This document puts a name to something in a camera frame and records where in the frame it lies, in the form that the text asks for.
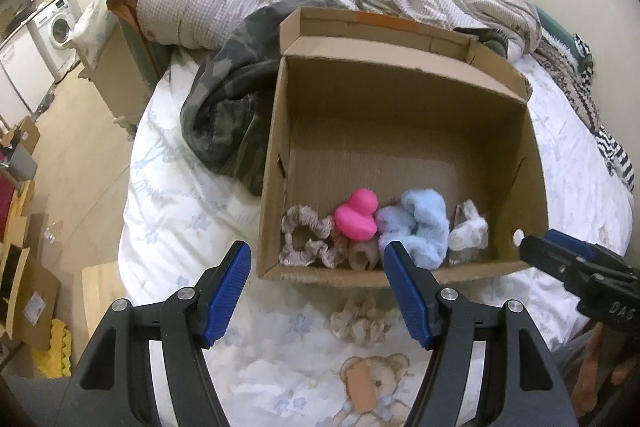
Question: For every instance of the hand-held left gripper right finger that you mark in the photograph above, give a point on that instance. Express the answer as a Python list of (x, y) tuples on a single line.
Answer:
[(407, 297)]

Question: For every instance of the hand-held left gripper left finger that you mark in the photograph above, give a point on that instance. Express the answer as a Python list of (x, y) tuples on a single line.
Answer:
[(225, 302)]

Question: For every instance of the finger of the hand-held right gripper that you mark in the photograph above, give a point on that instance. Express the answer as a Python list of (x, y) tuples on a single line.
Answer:
[(547, 259), (575, 247)]

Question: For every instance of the cream floral scrunchie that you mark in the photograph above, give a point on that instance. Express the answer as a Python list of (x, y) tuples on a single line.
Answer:
[(360, 322)]

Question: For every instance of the blue fluffy scrunchie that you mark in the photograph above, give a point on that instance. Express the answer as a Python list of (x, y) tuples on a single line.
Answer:
[(425, 222)]

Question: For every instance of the small white cloth item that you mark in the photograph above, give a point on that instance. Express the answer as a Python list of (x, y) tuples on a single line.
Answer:
[(467, 234)]

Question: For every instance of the pink rubber duck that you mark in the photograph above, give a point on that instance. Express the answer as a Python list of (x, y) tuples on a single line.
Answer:
[(355, 217)]

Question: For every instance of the beige lace-trimmed scrunchie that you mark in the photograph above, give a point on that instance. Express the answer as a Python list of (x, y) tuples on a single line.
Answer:
[(295, 227)]

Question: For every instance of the brown cardboard box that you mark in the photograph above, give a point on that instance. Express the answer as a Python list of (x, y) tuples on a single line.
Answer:
[(375, 147)]

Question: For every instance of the person's right hand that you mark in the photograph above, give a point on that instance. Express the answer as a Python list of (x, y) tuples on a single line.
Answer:
[(597, 367)]

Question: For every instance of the white floral bed sheet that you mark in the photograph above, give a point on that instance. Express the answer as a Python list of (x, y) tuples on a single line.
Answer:
[(170, 227)]

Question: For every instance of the black white striped garment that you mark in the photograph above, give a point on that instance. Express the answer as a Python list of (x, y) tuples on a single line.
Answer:
[(615, 157)]

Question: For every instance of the light wooden stool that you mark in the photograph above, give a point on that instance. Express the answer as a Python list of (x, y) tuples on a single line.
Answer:
[(105, 302)]

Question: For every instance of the patterned knitted blanket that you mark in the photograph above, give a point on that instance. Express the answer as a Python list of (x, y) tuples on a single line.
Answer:
[(570, 82)]

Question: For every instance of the yellow foam mat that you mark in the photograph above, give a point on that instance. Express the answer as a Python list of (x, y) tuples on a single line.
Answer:
[(60, 347)]

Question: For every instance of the camouflage jacket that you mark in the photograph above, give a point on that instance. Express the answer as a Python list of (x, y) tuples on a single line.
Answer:
[(225, 122)]

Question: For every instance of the black white checkered cloth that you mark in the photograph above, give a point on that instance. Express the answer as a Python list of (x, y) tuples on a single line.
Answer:
[(584, 57)]

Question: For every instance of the flat cardboard box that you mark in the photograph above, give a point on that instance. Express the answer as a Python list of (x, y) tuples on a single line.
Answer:
[(35, 292)]

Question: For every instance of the person's grey trousers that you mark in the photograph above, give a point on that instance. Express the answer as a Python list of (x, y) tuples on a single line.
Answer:
[(50, 402)]

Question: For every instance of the teal cushion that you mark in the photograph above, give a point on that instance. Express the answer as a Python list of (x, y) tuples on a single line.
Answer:
[(555, 29)]

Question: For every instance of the dark grey sock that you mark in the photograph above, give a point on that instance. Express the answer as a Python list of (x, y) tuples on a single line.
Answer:
[(492, 39)]

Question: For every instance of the red board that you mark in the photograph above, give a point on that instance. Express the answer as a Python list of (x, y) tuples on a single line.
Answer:
[(7, 207)]

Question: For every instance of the grey bin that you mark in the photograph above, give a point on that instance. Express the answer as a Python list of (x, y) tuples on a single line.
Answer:
[(25, 164)]

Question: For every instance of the beige wooden nightstand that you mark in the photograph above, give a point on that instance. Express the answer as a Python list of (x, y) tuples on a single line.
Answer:
[(120, 82)]

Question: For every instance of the white kitchen cabinet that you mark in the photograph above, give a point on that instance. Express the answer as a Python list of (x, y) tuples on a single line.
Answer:
[(25, 67)]

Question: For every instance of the white washing machine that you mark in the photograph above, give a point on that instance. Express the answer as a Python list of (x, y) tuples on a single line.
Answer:
[(57, 27)]

